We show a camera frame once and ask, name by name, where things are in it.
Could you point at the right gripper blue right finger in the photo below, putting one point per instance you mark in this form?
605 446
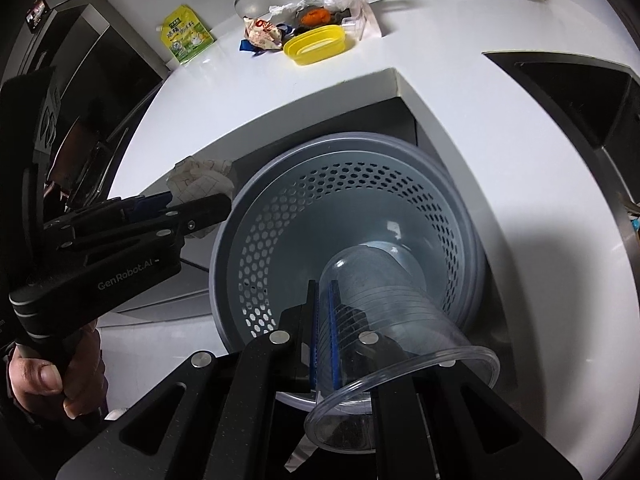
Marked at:
334 304

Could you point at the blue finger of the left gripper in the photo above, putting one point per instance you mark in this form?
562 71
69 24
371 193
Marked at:
198 218
146 203

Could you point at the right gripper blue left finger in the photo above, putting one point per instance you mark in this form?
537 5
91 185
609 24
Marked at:
311 330

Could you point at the clear plastic wrapper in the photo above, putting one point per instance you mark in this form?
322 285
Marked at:
193 179

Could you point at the clear plastic cup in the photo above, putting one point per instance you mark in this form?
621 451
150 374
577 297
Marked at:
388 327

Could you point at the red white snack wrapper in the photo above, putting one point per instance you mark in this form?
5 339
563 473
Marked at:
262 34

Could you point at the yellow square plastic lid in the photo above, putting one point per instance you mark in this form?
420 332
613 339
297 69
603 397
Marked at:
316 45

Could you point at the orange mandarin peel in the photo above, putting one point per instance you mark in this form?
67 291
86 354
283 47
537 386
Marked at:
315 17

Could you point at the white tissue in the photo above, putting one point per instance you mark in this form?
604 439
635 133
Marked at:
289 8

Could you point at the dark grey rag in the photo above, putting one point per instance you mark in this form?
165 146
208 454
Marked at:
337 16

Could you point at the clear zip bag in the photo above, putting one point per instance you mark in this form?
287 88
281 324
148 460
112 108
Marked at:
362 24

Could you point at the grey perforated trash bin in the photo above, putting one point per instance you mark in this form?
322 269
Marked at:
327 195

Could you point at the black kitchen sink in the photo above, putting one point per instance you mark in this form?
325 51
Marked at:
595 103

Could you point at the person's left hand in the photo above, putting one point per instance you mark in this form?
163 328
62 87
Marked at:
38 385

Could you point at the yellow green seasoning pouch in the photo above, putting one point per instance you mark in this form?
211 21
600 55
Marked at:
184 35

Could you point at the steel spatula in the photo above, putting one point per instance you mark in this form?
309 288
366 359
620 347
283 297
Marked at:
251 8

